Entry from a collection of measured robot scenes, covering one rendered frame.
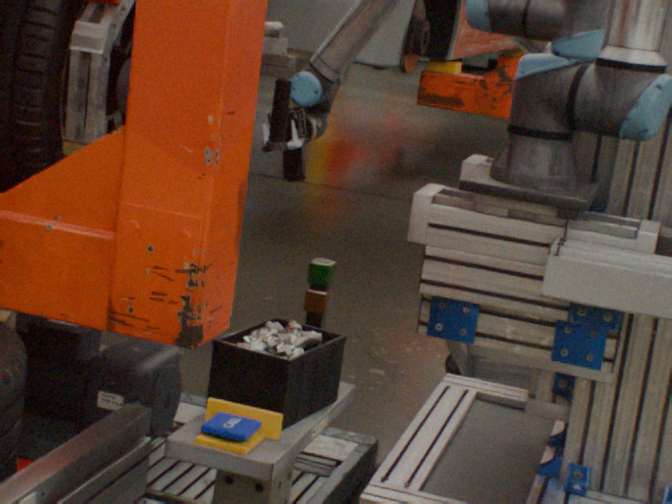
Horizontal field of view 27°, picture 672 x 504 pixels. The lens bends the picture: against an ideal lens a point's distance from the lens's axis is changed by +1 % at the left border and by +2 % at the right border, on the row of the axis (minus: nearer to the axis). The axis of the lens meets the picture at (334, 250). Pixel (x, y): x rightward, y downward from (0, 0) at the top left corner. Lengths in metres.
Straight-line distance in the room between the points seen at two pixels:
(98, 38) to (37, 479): 0.89
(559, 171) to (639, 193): 0.21
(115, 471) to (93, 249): 0.36
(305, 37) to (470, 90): 1.26
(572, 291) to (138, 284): 0.72
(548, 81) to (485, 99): 3.91
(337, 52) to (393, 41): 2.45
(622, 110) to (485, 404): 1.03
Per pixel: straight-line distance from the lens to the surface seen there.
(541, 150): 2.41
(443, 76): 6.33
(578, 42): 2.12
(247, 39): 2.19
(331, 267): 2.31
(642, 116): 2.35
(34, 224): 2.30
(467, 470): 2.75
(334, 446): 3.14
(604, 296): 2.31
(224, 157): 2.17
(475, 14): 2.18
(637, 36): 2.36
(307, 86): 3.00
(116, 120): 2.90
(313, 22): 5.26
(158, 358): 2.55
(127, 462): 2.28
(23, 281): 2.32
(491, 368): 3.69
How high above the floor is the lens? 1.18
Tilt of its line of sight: 13 degrees down
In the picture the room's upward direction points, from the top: 8 degrees clockwise
